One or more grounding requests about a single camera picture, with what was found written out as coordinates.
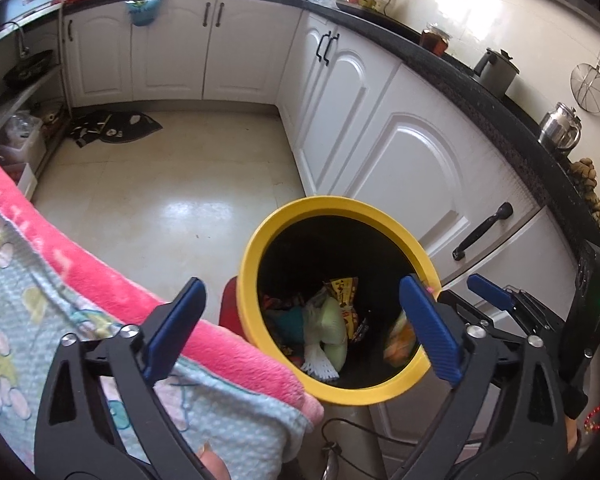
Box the shiny steel teapot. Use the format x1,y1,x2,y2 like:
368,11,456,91
537,101,584,154

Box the person's right forearm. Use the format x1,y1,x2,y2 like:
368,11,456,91
564,416,582,457

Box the black floor cable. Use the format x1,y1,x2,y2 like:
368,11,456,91
321,417,423,480

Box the grey metal kettle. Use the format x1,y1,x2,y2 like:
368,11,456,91
472,47,521,99

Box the teal crumpled wrapper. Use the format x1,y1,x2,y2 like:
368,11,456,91
266,307,308,346

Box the pink blanket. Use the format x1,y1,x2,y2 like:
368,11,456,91
0,139,326,426

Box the blue hanging basket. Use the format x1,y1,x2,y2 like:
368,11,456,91
124,0,164,27

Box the dark silver snack wrapper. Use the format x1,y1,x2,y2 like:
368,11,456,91
351,316,373,345

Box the black pan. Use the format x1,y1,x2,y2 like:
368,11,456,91
2,49,56,89

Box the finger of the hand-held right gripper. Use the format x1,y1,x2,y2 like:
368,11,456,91
467,273,570,347
437,290,528,341

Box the black floor mat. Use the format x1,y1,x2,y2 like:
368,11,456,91
69,111,164,149

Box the wire skimmer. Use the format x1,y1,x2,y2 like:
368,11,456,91
569,27,600,115

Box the glass jar brown contents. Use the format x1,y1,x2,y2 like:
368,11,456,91
419,22,454,57

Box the green cloth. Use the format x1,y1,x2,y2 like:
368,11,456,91
302,300,348,363

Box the yellow rimmed bin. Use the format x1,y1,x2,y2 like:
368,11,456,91
236,196,444,407

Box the stainless steel shelf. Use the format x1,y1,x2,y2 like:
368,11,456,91
0,2,73,196

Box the printed blue blanket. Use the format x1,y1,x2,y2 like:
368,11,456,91
0,199,315,478

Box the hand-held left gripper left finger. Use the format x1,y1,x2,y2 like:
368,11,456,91
34,276,207,480

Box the crumpled clear bag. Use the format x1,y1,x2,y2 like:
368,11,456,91
4,111,37,140

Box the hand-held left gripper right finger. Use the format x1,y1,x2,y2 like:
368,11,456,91
398,273,567,480

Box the orange yellow snack packet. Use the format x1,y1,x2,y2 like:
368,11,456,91
382,307,421,367

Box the white kitchen cabinets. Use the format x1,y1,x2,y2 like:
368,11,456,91
60,0,581,461

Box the red stool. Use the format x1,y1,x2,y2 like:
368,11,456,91
218,276,248,337

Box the black stone countertop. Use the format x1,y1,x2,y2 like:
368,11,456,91
60,0,600,261

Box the white cardboard box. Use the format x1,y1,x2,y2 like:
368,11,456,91
0,130,47,197

